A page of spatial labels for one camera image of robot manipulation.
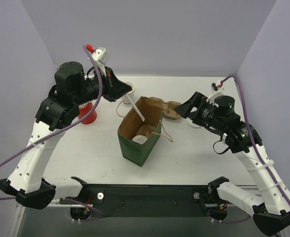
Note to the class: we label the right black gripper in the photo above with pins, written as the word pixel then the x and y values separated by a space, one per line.
pixel 197 106

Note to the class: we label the red straw holder cup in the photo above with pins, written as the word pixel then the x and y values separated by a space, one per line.
pixel 84 109

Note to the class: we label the stacked white paper cups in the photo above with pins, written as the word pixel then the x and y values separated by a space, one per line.
pixel 130 95

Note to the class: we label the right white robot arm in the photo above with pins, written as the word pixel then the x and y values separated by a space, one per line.
pixel 271 209

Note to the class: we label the brown pulp cup carrier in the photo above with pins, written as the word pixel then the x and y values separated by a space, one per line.
pixel 146 130

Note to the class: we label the green paper takeout bag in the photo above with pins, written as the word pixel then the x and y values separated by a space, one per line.
pixel 131 122

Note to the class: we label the single white straw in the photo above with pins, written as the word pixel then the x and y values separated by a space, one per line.
pixel 135 107

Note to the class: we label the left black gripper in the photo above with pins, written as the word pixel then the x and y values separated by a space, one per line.
pixel 110 84

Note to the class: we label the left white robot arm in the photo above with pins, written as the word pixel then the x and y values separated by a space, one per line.
pixel 56 112

